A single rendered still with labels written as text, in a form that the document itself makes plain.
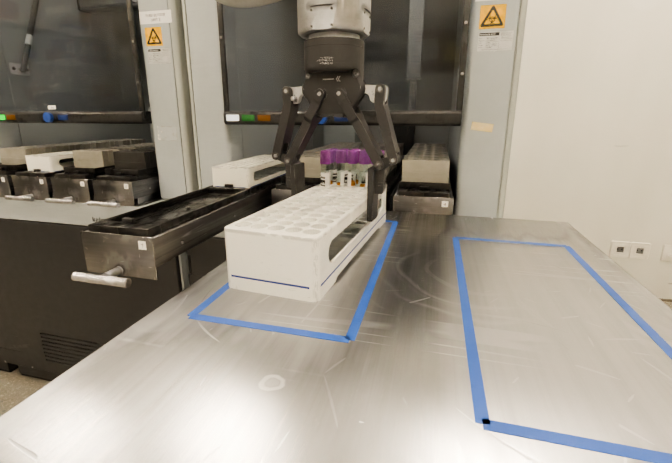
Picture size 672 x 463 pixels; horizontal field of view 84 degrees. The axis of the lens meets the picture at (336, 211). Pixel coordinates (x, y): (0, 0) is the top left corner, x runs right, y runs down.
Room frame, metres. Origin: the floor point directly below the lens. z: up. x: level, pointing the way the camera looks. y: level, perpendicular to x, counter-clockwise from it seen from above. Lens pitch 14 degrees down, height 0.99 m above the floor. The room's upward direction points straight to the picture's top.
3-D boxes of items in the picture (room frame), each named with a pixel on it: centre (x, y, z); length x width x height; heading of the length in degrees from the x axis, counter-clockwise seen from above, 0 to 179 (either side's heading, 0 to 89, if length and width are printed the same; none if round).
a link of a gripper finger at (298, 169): (0.52, 0.05, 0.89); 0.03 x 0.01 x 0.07; 160
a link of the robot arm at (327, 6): (0.50, 0.00, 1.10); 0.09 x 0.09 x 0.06
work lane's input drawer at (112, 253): (0.87, 0.27, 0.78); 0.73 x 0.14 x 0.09; 166
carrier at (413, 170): (0.92, -0.22, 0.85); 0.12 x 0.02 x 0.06; 75
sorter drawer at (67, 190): (1.39, 0.70, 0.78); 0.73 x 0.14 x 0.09; 166
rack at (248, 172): (1.04, 0.22, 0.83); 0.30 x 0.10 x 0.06; 166
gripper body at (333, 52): (0.50, 0.00, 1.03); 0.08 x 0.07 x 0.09; 70
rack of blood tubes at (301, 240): (0.47, 0.01, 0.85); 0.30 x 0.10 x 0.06; 160
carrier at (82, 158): (1.17, 0.76, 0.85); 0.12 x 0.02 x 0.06; 76
